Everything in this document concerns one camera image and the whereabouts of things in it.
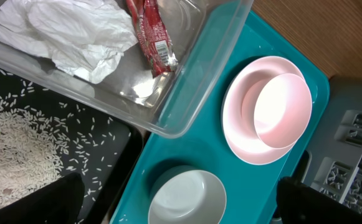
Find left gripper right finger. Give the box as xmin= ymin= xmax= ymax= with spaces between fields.
xmin=276 ymin=177 xmax=362 ymax=224

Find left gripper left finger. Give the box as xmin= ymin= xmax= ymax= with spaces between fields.
xmin=0 ymin=172 xmax=85 ymax=224

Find rice grains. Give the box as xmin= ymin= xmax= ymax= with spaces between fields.
xmin=0 ymin=96 xmax=65 ymax=208

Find pink shallow bowl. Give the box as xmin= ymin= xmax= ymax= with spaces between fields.
xmin=241 ymin=73 xmax=312 ymax=152

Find white round plate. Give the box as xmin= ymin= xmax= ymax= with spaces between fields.
xmin=221 ymin=56 xmax=306 ymax=165

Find small grey-white bowl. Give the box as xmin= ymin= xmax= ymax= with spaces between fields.
xmin=148 ymin=166 xmax=227 ymax=224

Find white napkin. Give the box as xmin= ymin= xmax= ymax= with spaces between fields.
xmin=0 ymin=0 xmax=138 ymax=84

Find red snack wrapper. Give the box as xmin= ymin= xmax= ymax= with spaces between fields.
xmin=126 ymin=0 xmax=178 ymax=78

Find grey dishwasher rack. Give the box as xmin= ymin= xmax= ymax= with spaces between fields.
xmin=303 ymin=77 xmax=362 ymax=219

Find teal serving tray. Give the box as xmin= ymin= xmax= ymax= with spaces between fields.
xmin=111 ymin=12 xmax=330 ymax=223

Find black tray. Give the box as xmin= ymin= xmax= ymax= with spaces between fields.
xmin=0 ymin=68 xmax=143 ymax=223

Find clear plastic bin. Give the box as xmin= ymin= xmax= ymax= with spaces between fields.
xmin=0 ymin=1 xmax=252 ymax=138

